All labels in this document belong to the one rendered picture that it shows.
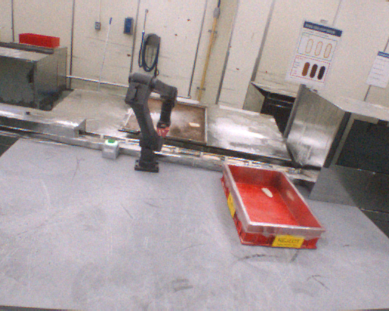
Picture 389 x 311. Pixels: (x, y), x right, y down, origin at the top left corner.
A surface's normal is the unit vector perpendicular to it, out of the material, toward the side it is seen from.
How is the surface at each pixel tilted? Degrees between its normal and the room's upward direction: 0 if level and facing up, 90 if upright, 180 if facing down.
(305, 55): 90
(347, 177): 91
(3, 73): 90
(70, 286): 0
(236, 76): 90
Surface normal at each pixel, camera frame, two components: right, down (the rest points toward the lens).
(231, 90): -0.01, 0.42
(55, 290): 0.19, -0.89
